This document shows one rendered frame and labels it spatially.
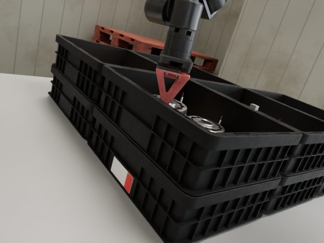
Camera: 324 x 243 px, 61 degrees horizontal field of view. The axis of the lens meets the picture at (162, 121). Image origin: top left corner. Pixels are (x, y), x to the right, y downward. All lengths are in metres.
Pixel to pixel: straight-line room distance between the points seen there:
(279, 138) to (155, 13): 0.35
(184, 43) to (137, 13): 3.14
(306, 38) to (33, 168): 2.29
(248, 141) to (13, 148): 0.53
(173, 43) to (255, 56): 2.21
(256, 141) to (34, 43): 2.85
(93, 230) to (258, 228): 0.37
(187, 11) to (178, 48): 0.07
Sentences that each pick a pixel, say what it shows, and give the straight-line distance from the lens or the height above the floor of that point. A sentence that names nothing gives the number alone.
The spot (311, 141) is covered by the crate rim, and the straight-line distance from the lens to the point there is 0.70.
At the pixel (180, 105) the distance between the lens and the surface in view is 0.61.
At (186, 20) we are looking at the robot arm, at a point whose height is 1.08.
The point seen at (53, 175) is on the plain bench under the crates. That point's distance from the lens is 0.64.
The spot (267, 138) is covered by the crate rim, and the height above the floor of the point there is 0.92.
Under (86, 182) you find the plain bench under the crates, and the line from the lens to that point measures 0.63.
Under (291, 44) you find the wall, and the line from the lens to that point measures 2.61.
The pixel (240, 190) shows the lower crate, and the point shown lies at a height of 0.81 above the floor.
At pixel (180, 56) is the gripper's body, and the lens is 0.55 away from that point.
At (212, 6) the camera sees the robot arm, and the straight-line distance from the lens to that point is 0.60.
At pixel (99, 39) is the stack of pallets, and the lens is 3.10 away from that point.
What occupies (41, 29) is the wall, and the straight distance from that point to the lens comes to 3.17.
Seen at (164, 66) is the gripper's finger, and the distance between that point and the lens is 0.53.
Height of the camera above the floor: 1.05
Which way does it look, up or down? 18 degrees down
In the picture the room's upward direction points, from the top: 17 degrees clockwise
